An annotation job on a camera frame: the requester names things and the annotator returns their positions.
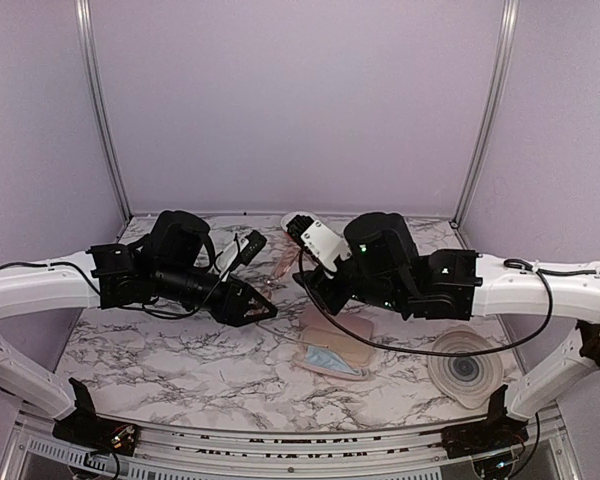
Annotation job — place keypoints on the right aluminium frame post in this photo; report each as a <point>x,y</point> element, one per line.
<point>495,92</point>

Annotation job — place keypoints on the pink soft glasses case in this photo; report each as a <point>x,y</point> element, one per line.
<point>355,353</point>

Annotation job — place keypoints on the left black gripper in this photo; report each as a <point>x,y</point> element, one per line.
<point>234,313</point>

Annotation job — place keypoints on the pink hard glasses case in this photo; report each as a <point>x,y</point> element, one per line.
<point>312,318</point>

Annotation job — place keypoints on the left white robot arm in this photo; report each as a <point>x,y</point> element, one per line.
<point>171,273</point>

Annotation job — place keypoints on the pink transparent sunglasses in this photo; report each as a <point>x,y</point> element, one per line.
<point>273,276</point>

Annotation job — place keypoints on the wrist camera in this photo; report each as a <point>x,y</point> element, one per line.
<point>239,252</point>
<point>324,246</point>

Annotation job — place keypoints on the front aluminium rail base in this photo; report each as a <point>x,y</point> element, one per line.
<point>172,452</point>

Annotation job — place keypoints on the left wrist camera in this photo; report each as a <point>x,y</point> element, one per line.
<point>239,252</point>

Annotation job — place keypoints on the aluminium frame post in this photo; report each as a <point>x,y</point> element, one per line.
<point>495,92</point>
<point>96,92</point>

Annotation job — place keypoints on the left aluminium frame post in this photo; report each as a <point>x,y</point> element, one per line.
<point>96,92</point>

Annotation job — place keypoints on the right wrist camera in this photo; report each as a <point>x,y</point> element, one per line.
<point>324,246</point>

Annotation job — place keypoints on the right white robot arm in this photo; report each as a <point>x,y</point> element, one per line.
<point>375,261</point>

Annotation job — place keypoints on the orange white bowl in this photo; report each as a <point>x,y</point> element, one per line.
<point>294,224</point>

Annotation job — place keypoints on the grey swirl ceramic plate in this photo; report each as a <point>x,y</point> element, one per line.
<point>468,380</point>

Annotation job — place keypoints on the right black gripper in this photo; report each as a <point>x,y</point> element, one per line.
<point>314,281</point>

